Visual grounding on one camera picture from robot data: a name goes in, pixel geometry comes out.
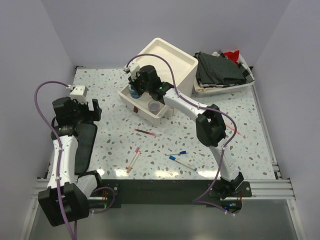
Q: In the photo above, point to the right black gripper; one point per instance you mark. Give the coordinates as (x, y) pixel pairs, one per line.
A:
(133, 83)

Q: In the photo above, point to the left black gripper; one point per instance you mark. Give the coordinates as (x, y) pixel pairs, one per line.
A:
(90, 115)

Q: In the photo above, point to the blue patterned round jar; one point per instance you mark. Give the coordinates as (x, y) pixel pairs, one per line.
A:
(133, 93)

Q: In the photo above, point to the clear purple round jar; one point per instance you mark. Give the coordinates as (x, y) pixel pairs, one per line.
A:
(154, 107)

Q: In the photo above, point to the cream bottom drawer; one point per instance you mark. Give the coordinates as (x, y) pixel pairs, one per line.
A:
(140, 106)

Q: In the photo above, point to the cream drawer cabinet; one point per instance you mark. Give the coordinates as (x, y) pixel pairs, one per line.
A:
(171, 63)

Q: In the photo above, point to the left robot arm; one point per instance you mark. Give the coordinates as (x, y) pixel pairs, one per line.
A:
(73, 140)

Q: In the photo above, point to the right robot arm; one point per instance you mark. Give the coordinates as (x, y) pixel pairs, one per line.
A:
(209, 123)

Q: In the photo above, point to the black mat with blue trim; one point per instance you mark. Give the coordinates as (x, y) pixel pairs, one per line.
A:
(85, 133)

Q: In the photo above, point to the pink capped marker upper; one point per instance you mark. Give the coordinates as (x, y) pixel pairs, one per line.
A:
(132, 158)

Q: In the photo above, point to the dark red pen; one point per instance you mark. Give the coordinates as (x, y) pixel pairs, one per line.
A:
(147, 132)

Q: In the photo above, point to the dark green folded cloth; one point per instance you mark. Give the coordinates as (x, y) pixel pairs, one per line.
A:
(217, 71)

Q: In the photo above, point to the white tray of cloths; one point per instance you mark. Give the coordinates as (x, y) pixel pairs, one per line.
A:
(211, 91)

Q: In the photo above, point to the long blue marker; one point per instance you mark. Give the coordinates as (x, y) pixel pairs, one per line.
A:
(174, 159)

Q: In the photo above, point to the short blue marker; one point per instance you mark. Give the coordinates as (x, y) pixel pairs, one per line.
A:
(176, 153)

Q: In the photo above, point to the orange pen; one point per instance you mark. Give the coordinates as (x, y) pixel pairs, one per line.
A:
(233, 129)

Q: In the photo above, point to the red cloth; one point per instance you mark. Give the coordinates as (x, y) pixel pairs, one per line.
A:
(232, 55)

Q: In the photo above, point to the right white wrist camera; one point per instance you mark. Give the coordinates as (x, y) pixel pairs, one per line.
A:
(133, 68)

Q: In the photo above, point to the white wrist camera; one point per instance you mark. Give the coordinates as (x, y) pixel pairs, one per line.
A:
(79, 93)
(133, 68)

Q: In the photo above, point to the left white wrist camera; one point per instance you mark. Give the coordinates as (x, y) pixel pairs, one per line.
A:
(79, 93)

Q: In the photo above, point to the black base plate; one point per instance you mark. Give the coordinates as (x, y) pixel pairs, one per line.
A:
(169, 192)

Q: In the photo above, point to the aluminium rail frame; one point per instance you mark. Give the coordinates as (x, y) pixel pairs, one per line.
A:
(262, 189)

